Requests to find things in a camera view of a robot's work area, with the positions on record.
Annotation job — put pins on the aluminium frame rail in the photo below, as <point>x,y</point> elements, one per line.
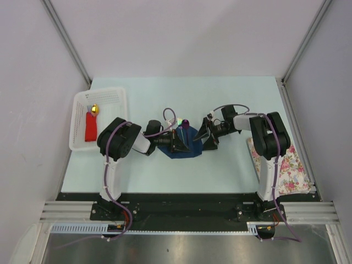
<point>296,212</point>

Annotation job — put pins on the floral plastic tray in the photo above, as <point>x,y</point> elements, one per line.
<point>292,177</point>

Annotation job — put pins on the red rolled napkin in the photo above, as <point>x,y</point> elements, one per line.
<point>90,128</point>

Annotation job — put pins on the purple metal spoon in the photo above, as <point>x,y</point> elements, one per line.
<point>185,124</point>

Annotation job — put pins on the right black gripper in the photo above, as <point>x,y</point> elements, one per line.
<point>212,142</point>

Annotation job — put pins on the white plastic basket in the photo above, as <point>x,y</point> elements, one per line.
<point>112,102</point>

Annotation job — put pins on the iridescent metal fork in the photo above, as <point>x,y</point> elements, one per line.
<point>179,123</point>

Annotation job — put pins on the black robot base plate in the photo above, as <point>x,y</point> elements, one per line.
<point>186,212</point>

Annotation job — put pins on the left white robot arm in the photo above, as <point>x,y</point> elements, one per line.
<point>120,137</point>

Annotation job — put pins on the gold metal spoon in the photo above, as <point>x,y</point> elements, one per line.
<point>94,110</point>

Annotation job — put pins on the white slotted cable duct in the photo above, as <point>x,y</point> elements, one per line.
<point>94,228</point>

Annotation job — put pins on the dark blue paper napkin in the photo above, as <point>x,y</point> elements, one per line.
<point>194,146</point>

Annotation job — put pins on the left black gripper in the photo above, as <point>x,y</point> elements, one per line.
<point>176,143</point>

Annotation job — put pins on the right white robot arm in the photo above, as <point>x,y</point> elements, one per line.
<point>269,135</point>

